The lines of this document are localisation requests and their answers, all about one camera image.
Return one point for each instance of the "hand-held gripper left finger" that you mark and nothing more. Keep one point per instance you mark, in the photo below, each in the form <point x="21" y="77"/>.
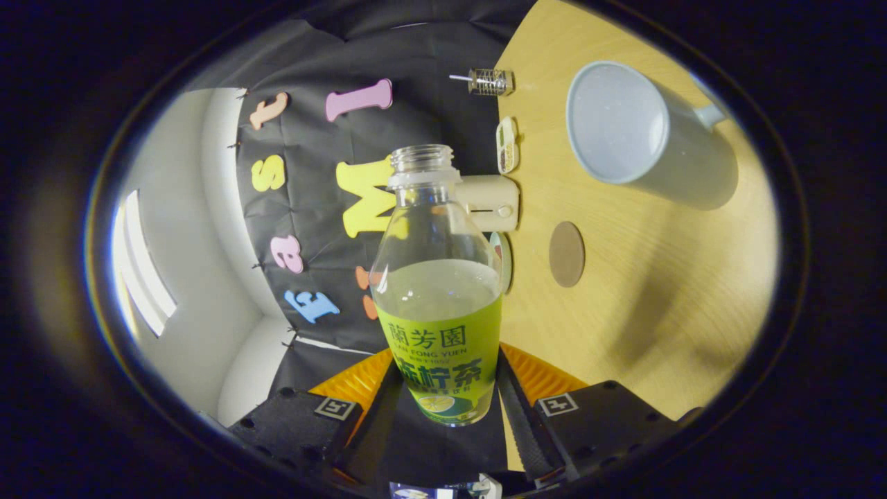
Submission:
<point x="378" y="430"/>

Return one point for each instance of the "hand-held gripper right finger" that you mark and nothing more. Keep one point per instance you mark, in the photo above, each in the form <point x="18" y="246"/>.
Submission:
<point x="520" y="430"/>

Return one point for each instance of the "green label juice bottle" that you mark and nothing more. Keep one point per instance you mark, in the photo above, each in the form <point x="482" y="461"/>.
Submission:
<point x="440" y="333"/>

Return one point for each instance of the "round brown coaster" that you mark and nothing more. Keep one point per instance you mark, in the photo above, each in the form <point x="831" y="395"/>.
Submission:
<point x="567" y="254"/>

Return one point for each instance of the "pale blue cup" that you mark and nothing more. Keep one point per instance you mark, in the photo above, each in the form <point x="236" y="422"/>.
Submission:
<point x="624" y="125"/>

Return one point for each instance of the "pale green plate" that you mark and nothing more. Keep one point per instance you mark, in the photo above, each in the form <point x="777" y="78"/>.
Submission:
<point x="506" y="263"/>

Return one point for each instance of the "wooden table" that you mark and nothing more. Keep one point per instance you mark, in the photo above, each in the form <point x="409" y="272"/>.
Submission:
<point x="644" y="291"/>

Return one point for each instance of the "black backdrop cloth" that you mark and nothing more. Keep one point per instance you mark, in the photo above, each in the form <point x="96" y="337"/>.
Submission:
<point x="319" y="208"/>

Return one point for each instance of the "white toaster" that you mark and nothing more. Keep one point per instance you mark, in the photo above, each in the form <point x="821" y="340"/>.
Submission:
<point x="492" y="201"/>

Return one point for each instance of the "white divided snack tray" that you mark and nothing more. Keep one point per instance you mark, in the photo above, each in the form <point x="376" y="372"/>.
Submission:
<point x="507" y="145"/>

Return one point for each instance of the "ceiling light panel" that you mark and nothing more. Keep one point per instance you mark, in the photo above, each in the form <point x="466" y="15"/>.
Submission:
<point x="142" y="270"/>

